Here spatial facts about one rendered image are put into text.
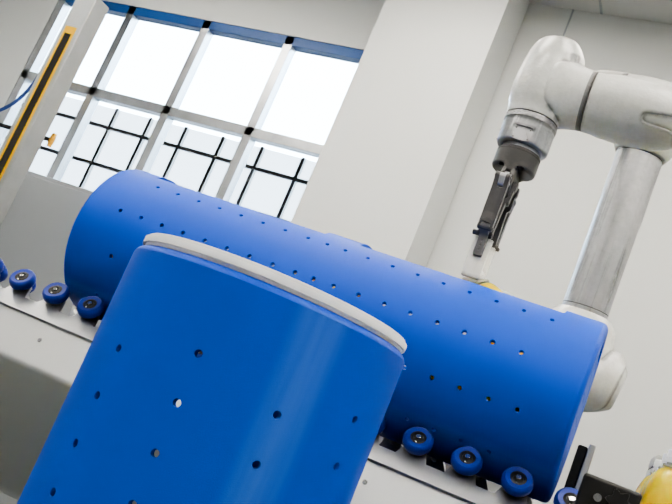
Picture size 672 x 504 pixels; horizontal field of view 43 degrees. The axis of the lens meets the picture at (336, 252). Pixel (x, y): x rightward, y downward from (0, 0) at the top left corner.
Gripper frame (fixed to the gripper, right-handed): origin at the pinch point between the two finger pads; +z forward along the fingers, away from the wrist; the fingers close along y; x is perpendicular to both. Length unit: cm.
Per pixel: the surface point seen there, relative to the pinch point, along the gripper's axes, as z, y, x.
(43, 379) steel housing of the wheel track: 44, 14, -57
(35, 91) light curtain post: -14, -29, -125
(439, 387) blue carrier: 22.6, 13.5, 3.9
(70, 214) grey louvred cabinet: -5, -162, -201
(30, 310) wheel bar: 35, 12, -66
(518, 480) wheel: 30.5, 11.0, 18.2
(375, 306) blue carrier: 14.7, 14.1, -9.3
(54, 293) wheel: 31, 12, -64
